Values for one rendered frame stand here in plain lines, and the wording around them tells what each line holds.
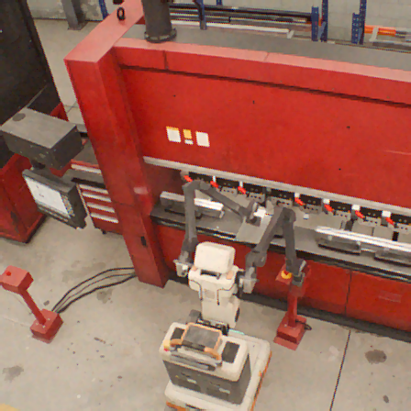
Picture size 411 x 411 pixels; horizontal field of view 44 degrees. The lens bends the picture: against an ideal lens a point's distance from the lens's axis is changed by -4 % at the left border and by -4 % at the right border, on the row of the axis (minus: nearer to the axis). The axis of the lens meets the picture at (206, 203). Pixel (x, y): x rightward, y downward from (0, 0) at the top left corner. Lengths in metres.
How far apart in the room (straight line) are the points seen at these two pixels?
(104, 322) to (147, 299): 0.43
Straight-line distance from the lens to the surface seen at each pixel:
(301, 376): 4.22
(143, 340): 4.50
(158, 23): 3.19
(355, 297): 4.06
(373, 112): 2.97
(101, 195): 4.76
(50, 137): 3.32
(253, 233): 3.71
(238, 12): 5.44
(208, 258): 3.16
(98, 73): 3.24
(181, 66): 3.16
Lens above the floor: 3.82
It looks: 46 degrees down
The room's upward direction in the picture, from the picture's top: 9 degrees counter-clockwise
